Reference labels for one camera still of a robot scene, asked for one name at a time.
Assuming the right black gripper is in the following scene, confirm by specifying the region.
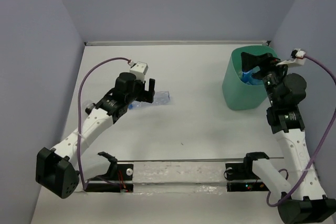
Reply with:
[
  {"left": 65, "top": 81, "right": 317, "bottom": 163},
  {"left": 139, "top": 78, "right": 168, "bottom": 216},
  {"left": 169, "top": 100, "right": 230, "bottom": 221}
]
[{"left": 240, "top": 51, "right": 291, "bottom": 106}]

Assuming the small blue-label bottle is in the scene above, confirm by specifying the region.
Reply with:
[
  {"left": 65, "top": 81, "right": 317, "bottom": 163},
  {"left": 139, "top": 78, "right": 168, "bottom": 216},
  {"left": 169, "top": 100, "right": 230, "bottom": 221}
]
[{"left": 238, "top": 67, "right": 262, "bottom": 86}]

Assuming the large crushed blue-label bottle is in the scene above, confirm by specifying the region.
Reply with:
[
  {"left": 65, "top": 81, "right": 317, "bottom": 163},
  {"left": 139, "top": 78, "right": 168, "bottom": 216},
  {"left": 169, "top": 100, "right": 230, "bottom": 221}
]
[{"left": 128, "top": 91, "right": 170, "bottom": 110}]

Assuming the green plastic bin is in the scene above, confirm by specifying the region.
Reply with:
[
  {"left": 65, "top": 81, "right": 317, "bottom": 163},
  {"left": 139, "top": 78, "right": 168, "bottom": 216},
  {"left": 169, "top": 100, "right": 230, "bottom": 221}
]
[{"left": 222, "top": 45, "right": 277, "bottom": 110}]

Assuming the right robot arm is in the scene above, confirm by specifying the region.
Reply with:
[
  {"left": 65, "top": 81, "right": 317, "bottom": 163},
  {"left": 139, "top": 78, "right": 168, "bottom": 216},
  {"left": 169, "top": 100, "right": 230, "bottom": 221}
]
[{"left": 241, "top": 49, "right": 335, "bottom": 223}]

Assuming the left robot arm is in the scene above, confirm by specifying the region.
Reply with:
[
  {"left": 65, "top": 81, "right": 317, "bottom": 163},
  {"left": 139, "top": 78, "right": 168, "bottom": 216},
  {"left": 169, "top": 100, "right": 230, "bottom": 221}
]
[{"left": 36, "top": 72, "right": 155, "bottom": 199}]

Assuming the small clear bottle left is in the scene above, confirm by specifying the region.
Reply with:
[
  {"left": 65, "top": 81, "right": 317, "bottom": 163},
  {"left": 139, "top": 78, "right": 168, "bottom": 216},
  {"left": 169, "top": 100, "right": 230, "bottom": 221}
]
[{"left": 81, "top": 100, "right": 95, "bottom": 115}]

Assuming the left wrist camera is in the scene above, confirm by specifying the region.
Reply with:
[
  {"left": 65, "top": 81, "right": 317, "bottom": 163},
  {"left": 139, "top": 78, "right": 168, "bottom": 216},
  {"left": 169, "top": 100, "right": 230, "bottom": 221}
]
[{"left": 130, "top": 62, "right": 149, "bottom": 82}]

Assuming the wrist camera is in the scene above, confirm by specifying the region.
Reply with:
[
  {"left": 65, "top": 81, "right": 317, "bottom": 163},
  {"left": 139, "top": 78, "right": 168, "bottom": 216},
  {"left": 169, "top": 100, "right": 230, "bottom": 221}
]
[
  {"left": 276, "top": 48, "right": 307, "bottom": 68},
  {"left": 130, "top": 62, "right": 149, "bottom": 82}
]

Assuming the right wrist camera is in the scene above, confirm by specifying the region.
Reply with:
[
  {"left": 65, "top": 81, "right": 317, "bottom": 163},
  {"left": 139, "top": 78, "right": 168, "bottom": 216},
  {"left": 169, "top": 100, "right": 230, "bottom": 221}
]
[{"left": 276, "top": 48, "right": 307, "bottom": 68}]

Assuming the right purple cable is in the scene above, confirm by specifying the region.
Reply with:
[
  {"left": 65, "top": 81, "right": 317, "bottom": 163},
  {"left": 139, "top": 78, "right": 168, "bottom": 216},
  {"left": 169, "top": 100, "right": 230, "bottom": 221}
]
[{"left": 266, "top": 55, "right": 336, "bottom": 208}]

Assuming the purple cable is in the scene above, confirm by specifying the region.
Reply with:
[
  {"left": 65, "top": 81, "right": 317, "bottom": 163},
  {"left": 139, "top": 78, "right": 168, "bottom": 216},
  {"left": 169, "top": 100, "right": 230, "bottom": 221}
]
[
  {"left": 266, "top": 55, "right": 336, "bottom": 208},
  {"left": 78, "top": 57, "right": 132, "bottom": 190}
]

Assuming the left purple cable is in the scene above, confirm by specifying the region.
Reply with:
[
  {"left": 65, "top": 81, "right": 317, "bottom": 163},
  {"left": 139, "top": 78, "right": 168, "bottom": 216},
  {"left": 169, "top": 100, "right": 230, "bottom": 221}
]
[{"left": 78, "top": 57, "right": 132, "bottom": 190}]

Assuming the left base plate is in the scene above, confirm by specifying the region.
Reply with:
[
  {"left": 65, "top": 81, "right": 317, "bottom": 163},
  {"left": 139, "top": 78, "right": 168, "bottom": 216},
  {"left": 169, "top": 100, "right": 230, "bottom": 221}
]
[{"left": 84, "top": 163, "right": 134, "bottom": 193}]

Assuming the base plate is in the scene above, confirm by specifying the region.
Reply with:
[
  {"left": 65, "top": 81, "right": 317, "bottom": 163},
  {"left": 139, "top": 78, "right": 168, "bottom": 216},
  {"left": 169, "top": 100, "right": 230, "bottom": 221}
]
[
  {"left": 84, "top": 163, "right": 134, "bottom": 193},
  {"left": 223, "top": 163, "right": 268, "bottom": 193}
]

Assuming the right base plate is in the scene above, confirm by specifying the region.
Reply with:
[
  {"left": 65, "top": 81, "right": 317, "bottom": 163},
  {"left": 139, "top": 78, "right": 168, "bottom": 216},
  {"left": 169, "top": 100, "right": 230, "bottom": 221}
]
[{"left": 223, "top": 163, "right": 268, "bottom": 193}]

